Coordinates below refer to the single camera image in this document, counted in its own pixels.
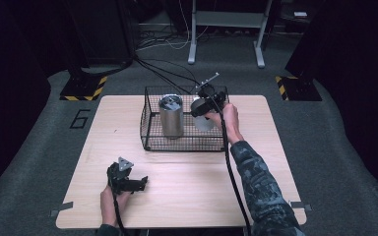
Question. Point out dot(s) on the black cabinet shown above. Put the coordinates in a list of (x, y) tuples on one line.
[(98, 29)]

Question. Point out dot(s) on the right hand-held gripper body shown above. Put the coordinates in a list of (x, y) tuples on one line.
[(206, 101)]

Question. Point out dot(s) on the person's left hand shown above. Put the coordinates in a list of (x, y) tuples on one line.
[(110, 206)]

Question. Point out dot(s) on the grey tape strip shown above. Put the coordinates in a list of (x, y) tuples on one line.
[(61, 208), (300, 206)]

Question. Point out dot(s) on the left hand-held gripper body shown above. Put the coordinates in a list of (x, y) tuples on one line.
[(121, 178)]

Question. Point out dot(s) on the small white box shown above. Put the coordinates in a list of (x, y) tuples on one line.
[(300, 14)]

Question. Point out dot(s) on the white metal desk frame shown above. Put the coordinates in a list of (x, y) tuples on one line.
[(229, 19)]

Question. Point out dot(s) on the black yellow striped base plate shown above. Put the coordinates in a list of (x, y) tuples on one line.
[(85, 88), (300, 89)]

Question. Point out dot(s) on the person's right hand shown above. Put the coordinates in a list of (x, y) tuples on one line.
[(231, 123)]

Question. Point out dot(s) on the tall steel tumbler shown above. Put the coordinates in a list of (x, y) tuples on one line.
[(171, 119)]

